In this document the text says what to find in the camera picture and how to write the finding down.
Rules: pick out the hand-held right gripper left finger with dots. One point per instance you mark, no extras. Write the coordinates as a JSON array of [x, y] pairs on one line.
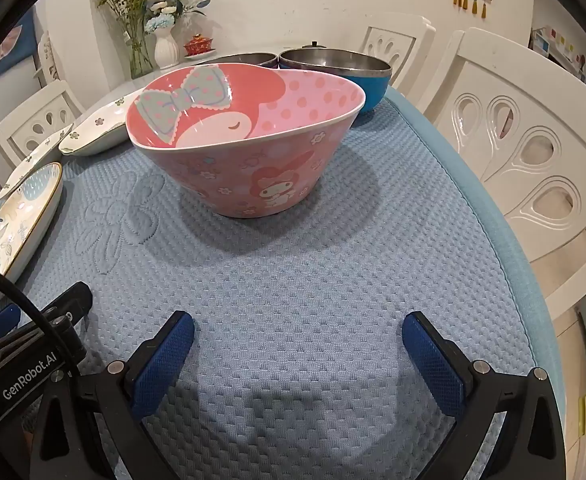
[[165, 360]]

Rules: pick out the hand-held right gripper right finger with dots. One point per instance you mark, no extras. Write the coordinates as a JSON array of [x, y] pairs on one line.
[[433, 365]]

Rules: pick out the blue leaf print plate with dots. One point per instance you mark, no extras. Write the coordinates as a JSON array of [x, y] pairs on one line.
[[18, 220]]

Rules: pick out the white floral plate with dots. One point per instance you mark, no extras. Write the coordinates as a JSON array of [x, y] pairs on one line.
[[98, 132], [28, 162]]

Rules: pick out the pink cartoon print bowl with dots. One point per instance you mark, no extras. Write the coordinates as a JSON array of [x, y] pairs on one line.
[[273, 170]]

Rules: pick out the blue steel bowl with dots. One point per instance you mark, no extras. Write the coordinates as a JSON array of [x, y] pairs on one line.
[[373, 90]]

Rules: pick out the magenta steel bowl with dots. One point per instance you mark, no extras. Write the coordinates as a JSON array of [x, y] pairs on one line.
[[248, 59]]

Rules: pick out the light blue quilted mat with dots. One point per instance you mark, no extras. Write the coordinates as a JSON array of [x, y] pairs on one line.
[[323, 260]]

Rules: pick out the white carved wooden chair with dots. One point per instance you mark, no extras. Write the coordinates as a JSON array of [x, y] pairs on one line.
[[413, 35], [498, 75], [23, 125]]

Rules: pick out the blue cloth fridge cover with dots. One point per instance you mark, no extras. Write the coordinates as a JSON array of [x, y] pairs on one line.
[[20, 60]]

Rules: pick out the white openwork rack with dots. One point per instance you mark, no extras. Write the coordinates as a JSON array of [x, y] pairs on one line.
[[48, 55]]

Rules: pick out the glass vase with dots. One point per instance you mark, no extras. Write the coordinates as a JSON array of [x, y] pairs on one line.
[[140, 57]]

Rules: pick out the white ribbed vase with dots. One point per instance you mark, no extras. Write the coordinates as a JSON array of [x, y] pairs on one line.
[[167, 50]]

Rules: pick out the red lidded teacup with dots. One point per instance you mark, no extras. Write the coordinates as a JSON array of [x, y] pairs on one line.
[[199, 46]]

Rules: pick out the blue white flower bouquet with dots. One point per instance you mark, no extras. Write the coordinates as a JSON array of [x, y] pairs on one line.
[[165, 15]]

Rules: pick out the small black lid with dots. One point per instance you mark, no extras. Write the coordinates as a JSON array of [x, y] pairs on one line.
[[315, 45]]

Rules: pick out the cluttered wall shelf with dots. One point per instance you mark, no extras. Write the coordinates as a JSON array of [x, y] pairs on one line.
[[568, 55]]

